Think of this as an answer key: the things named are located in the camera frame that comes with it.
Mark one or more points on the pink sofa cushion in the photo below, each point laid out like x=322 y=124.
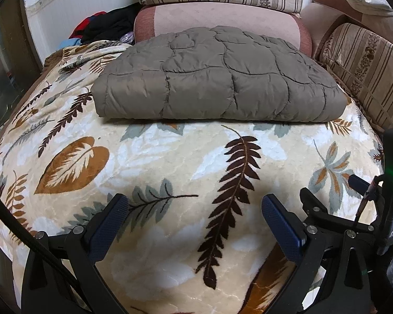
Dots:
x=216 y=16

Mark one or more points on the red garment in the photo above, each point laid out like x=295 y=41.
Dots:
x=85 y=26

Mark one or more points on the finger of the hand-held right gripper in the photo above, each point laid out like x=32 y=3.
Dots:
x=314 y=202
x=358 y=183

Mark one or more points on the pink brown sofa armrest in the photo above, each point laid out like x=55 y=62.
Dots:
x=324 y=16

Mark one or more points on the glass door cabinet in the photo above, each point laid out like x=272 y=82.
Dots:
x=6 y=65

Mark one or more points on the black garment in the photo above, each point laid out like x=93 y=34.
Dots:
x=114 y=23

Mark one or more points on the olive quilted hooded jacket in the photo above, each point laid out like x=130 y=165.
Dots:
x=216 y=78

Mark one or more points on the purple patterned cloth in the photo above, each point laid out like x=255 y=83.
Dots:
x=127 y=37

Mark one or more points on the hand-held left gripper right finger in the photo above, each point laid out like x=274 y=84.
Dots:
x=281 y=229

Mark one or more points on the striped floral sofa backrest cushion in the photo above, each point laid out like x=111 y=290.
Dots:
x=370 y=62

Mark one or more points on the light blue garment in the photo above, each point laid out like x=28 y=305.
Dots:
x=70 y=43

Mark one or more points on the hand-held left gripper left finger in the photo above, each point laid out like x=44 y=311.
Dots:
x=108 y=229

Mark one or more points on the leaf print fleece blanket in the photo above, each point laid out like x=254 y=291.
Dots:
x=170 y=170

